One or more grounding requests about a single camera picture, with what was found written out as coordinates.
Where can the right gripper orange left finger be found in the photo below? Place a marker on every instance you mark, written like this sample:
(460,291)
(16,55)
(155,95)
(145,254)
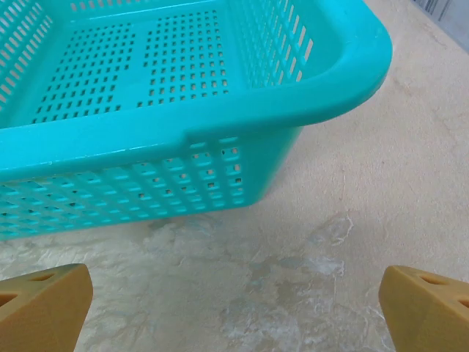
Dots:
(40,315)

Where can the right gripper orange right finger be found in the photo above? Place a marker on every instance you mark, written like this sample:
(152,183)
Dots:
(428,319)

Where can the teal plastic basket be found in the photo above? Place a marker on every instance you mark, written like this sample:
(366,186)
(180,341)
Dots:
(256,121)

